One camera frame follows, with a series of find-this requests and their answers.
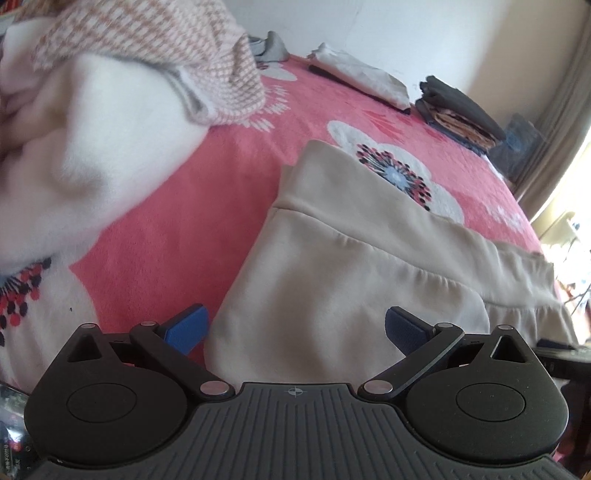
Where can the navy folded garment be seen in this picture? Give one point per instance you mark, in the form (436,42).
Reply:
(455,138)

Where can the beige curtain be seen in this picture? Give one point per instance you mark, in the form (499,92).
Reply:
(563,106)

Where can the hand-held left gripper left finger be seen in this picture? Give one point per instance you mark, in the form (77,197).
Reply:
(187,325)

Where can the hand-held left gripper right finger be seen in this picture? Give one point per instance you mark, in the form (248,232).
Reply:
(408,330)

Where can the white folded cloth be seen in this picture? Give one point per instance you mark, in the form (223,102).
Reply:
(364,74)

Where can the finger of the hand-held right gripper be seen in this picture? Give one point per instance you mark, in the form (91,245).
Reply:
(561,357)

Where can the blue water bottle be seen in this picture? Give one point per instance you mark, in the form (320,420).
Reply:
(519,147)

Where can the dark grey folded garment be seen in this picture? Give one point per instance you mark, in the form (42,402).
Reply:
(466,104)

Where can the pink floral blanket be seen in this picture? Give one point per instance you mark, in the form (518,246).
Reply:
(184,194)

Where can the brown patterned folded garment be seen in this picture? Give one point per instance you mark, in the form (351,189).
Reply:
(461,127)

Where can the beige pants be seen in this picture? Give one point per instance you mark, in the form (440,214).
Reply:
(346,258)

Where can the cream striped knit sweater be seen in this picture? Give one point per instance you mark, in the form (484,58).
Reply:
(138,41)

